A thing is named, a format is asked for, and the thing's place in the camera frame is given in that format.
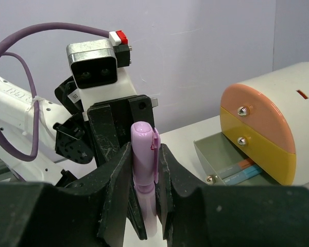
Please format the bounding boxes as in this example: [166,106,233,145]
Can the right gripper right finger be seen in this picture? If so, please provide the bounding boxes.
[157,144,309,246]

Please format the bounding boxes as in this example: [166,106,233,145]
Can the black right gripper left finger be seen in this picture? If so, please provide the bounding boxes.
[0,143,132,246]

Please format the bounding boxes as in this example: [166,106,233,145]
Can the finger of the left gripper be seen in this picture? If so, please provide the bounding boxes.
[127,180,147,240]

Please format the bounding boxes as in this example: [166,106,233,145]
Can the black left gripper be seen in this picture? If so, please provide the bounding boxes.
[87,95,155,167]

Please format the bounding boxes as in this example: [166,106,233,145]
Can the pink highlighter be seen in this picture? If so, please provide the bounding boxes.
[135,183,157,239]

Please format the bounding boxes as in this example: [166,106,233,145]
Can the grey bottom drawer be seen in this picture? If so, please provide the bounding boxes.
[194,133,278,186]

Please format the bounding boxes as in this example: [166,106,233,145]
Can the orange capped clear highlighter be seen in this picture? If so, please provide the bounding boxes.
[217,158,255,179]

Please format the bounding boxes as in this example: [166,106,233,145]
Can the blue highlighter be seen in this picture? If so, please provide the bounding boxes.
[223,165,263,186]

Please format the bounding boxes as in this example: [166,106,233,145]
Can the yellow drawer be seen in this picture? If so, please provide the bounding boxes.
[220,107,296,185]

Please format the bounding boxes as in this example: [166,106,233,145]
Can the orange top drawer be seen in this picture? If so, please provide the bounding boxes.
[220,83,296,153]

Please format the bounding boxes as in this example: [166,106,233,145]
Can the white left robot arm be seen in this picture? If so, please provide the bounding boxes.
[0,70,160,246]

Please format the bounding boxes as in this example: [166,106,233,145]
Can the gold bottom drawer knob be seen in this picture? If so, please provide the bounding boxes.
[206,175,216,185]

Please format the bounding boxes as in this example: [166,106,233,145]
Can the gold drawer knob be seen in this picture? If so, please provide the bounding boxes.
[237,136,250,146]
[237,105,251,117]
[206,175,216,185]

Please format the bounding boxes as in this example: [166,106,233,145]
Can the gold top drawer knob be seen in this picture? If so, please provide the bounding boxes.
[237,105,251,117]

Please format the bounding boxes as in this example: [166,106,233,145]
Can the beige cylindrical drawer organizer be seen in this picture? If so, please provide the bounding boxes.
[239,62,309,185]

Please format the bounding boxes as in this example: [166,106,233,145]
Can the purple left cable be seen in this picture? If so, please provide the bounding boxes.
[0,22,111,183]

